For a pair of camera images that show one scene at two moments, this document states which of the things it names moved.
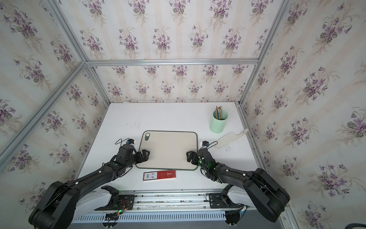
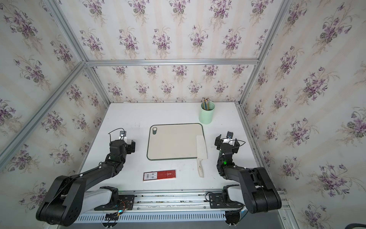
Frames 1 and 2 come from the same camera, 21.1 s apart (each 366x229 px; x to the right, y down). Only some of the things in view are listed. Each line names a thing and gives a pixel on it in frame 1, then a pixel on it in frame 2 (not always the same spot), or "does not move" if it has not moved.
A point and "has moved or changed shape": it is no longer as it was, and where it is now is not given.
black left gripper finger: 142,157 → 131,148
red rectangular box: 159,176 does not move
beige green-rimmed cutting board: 168,149 has moved or changed shape
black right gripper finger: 191,155 → 218,142
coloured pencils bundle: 218,112 → 206,103
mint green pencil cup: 217,124 → 206,112
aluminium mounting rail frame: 169,201 does not move
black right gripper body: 203,167 → 219,162
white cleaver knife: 228,138 has moved or changed shape
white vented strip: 155,217 does not move
